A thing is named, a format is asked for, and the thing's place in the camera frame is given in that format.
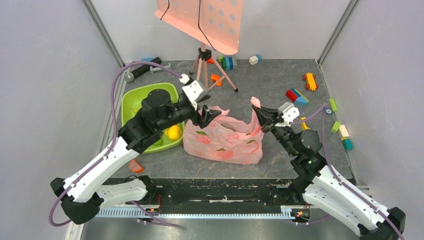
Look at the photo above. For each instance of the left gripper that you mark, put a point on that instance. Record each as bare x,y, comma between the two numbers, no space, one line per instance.
208,115

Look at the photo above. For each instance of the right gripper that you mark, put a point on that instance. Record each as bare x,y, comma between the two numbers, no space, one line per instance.
271,121

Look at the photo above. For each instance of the pink plastic bag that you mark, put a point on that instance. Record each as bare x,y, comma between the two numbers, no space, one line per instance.
225,139

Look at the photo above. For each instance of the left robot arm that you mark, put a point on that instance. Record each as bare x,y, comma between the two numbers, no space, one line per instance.
83,195

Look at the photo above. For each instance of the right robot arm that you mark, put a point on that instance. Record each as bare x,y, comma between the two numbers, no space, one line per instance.
319,184

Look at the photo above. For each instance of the fake lemon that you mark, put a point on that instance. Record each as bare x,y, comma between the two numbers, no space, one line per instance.
174,132

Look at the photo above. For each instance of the red blue brick house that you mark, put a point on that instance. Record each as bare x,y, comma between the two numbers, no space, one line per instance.
297,97

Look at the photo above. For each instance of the orange curved brick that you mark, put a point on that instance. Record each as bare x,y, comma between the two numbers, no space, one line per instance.
216,79

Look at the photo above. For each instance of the yellow curved brick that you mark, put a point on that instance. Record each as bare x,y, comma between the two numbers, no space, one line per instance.
304,125

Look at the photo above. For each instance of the white blue brick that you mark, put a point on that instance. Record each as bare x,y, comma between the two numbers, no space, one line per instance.
253,60

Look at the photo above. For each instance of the green blue brick stack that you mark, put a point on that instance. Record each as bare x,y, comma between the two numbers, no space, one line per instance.
227,63

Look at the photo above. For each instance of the yellow toy car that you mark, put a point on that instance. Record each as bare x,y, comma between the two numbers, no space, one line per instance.
310,81

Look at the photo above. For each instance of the small blue wheel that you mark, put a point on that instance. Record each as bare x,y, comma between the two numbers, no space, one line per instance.
328,111

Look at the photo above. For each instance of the green flat brick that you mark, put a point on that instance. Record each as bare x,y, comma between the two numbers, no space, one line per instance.
333,105

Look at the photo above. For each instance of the grey syringe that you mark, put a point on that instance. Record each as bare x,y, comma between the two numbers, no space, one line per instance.
154,69

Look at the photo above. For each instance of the green small brick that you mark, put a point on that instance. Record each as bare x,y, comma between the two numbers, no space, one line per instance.
335,127

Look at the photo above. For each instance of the green plastic basin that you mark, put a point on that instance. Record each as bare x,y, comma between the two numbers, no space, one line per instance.
131,103

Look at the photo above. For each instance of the black microphone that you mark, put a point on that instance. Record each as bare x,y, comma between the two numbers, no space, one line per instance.
136,71

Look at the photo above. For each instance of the orange slice toy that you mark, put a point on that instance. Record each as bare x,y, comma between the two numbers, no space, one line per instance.
135,167

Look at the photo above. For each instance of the white teal brick stack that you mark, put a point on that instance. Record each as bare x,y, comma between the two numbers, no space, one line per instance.
345,138

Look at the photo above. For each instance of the pink music stand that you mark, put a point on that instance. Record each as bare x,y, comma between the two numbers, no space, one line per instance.
215,24

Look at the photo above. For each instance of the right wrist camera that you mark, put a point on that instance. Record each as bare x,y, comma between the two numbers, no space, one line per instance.
287,113

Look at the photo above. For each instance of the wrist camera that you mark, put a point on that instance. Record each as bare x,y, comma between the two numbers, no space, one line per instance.
287,113
194,90

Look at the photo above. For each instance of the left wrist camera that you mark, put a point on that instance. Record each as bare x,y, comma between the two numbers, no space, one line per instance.
194,90

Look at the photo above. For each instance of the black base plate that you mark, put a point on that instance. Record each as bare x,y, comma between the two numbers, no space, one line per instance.
222,196

